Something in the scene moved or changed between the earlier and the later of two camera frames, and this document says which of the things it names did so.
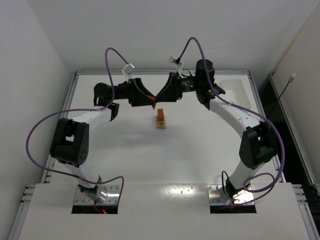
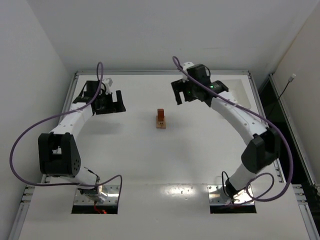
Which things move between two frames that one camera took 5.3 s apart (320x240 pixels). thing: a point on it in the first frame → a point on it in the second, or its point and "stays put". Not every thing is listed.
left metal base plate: (112, 198) stays put
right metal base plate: (218, 196) stays put
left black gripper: (132, 92) → (110, 105)
